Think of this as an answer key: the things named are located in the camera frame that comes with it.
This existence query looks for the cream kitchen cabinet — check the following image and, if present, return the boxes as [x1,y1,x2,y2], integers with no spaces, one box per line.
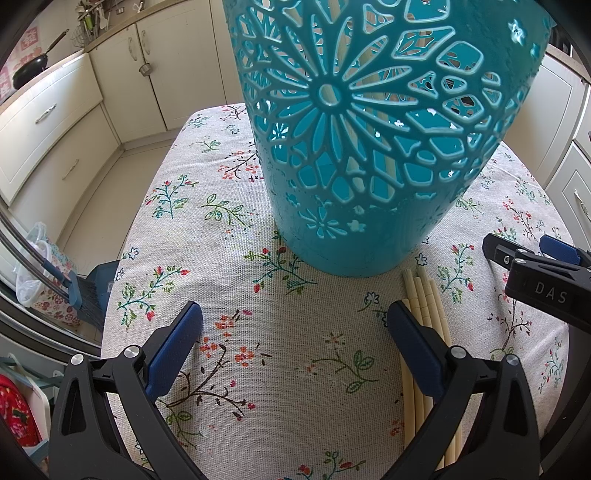
[503,55,587,195]
[85,0,252,148]

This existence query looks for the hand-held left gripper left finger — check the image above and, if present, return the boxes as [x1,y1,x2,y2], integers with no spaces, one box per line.
[47,301,204,480]

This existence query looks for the floral patterned bag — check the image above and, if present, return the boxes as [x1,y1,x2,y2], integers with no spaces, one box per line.
[28,240,88,328]

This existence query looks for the white plastic bag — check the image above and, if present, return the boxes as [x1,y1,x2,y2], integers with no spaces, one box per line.
[14,222,54,308]

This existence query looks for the black frying pan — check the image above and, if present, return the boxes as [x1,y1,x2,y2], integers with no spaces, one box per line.
[11,28,70,90]

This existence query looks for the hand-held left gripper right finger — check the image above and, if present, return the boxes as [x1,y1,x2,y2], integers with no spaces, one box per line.
[387,300,543,480]

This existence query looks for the counter utensil rack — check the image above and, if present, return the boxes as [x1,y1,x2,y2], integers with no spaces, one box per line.
[69,0,139,49]

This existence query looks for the floral tablecloth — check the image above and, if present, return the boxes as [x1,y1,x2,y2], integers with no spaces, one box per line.
[99,102,573,480]

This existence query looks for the red floral cloth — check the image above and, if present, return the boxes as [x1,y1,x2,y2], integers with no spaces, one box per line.
[0,374,35,448]

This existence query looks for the cream drawer unit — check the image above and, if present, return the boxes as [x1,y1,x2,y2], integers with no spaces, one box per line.
[542,134,591,250]
[0,51,123,204]

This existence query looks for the teal perforated plastic basket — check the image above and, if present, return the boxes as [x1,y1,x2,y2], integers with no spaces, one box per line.
[222,0,555,278]

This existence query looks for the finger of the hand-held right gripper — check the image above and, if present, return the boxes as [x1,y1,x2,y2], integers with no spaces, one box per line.
[482,234,591,326]
[540,234,591,271]

